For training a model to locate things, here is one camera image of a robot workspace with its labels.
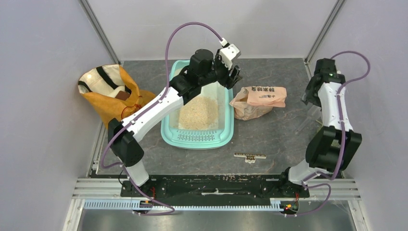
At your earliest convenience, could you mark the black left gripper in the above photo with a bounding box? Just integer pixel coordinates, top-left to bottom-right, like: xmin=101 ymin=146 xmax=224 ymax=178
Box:
xmin=200 ymin=49 xmax=242 ymax=90

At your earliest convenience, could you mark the pink cat litter bag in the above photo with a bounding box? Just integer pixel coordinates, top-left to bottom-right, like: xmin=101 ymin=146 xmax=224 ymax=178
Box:
xmin=229 ymin=86 xmax=287 ymax=121

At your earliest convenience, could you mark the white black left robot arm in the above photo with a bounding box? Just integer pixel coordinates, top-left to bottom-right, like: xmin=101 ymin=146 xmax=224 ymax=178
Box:
xmin=108 ymin=44 xmax=241 ymax=197

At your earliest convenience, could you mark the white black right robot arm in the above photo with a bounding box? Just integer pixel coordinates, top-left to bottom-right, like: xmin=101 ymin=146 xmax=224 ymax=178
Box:
xmin=278 ymin=58 xmax=362 ymax=197

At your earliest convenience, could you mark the tan litter pile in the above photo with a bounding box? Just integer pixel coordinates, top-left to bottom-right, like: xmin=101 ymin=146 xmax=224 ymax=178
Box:
xmin=178 ymin=96 xmax=219 ymax=130

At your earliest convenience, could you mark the teal plastic litter box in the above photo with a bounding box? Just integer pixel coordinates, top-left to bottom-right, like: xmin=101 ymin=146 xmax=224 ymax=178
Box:
xmin=160 ymin=60 xmax=235 ymax=150

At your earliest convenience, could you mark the orange Trader Joe's bag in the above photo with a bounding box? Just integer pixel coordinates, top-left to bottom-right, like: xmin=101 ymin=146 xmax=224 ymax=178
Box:
xmin=77 ymin=64 xmax=156 ymax=128

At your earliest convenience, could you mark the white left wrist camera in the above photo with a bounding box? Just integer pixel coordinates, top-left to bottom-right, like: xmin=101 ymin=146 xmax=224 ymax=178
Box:
xmin=217 ymin=38 xmax=241 ymax=70

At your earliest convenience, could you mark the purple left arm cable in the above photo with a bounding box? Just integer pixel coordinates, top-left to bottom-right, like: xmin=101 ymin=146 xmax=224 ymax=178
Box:
xmin=100 ymin=22 xmax=224 ymax=217

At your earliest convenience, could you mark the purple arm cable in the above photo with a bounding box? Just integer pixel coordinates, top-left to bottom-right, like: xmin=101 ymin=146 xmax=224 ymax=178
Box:
xmin=280 ymin=51 xmax=371 ymax=218
xmin=100 ymin=22 xmax=224 ymax=217

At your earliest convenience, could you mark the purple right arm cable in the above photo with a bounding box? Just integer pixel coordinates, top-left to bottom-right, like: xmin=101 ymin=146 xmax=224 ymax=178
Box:
xmin=280 ymin=51 xmax=371 ymax=218

